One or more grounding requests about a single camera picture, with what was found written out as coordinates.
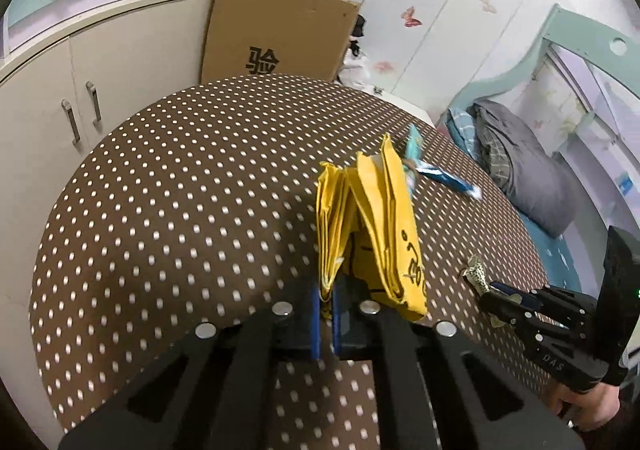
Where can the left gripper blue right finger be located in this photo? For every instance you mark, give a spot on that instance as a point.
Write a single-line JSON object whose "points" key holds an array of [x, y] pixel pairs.
{"points": [[435, 388]]}

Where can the black bag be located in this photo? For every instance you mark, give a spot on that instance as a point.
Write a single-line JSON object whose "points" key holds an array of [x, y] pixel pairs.
{"points": [[356, 35]]}

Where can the pink butterfly sticker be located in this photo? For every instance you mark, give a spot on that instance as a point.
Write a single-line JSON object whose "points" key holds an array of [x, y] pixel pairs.
{"points": [[409, 18]]}

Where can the large cardboard box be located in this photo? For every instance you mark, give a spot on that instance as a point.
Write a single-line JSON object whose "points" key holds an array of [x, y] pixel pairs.
{"points": [[308, 38]]}

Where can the white bed frame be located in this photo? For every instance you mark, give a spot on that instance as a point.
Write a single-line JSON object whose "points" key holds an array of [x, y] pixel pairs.
{"points": [[577, 89]]}

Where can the yellow bag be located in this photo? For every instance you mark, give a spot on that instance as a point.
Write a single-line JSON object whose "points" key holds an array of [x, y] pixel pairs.
{"points": [[366, 229]]}

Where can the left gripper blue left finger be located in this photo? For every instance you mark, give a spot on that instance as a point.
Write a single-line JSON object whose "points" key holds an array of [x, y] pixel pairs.
{"points": [[211, 389]]}

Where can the folded grey quilt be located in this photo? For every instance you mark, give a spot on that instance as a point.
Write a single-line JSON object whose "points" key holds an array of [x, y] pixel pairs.
{"points": [[537, 185]]}

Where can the white base cabinet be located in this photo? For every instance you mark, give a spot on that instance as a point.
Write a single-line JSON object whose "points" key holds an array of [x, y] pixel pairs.
{"points": [[61, 92]]}

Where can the brown polka dot tablecloth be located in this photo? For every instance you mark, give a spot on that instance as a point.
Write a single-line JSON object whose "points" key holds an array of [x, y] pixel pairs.
{"points": [[201, 207]]}

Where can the person's right hand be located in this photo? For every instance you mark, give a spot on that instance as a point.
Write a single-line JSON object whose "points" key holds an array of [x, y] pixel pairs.
{"points": [[594, 408]]}

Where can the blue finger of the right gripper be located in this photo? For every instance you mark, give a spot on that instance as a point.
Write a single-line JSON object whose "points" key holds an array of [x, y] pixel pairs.
{"points": [[508, 309], [526, 299]]}

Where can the teal snack wrapper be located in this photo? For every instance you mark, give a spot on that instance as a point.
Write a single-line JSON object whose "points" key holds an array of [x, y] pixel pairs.
{"points": [[413, 154]]}

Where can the white plastic bag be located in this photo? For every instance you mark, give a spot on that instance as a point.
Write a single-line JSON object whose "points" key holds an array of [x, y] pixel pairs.
{"points": [[354, 72]]}

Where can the blue snack wrapper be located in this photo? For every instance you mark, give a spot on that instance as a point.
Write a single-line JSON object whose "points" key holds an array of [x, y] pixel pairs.
{"points": [[453, 182]]}

